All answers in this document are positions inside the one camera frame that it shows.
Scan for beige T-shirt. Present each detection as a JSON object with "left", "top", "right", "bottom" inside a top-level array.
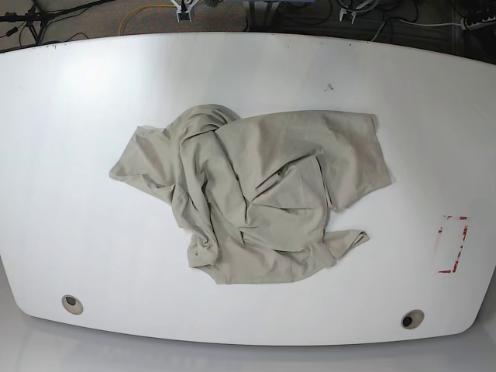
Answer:
[{"left": 109, "top": 105, "right": 391, "bottom": 284}]

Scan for white power strip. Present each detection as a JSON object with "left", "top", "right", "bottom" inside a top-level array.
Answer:
[{"left": 461, "top": 14, "right": 495, "bottom": 31}]

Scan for left table cable grommet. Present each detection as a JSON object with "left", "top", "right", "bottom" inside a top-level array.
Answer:
[{"left": 61, "top": 295, "right": 84, "bottom": 315}]

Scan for yellow cable on floor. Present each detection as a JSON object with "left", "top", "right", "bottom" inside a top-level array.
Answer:
[{"left": 119, "top": 4, "right": 177, "bottom": 36}]

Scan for black tripod stand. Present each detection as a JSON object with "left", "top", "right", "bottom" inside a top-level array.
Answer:
[{"left": 1, "top": 0, "right": 63, "bottom": 46}]

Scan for table cable grommet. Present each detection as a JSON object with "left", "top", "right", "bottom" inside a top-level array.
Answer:
[
  {"left": 61, "top": 295, "right": 84, "bottom": 315},
  {"left": 401, "top": 309, "right": 425, "bottom": 330}
]

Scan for right table cable grommet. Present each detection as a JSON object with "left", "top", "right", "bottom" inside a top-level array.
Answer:
[{"left": 401, "top": 309, "right": 425, "bottom": 330}]

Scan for right-side wrist camera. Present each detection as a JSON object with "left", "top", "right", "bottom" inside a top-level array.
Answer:
[{"left": 170, "top": 0, "right": 199, "bottom": 22}]

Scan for red tape rectangle marking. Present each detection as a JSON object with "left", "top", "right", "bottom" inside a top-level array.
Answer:
[{"left": 434, "top": 215, "right": 469, "bottom": 274}]

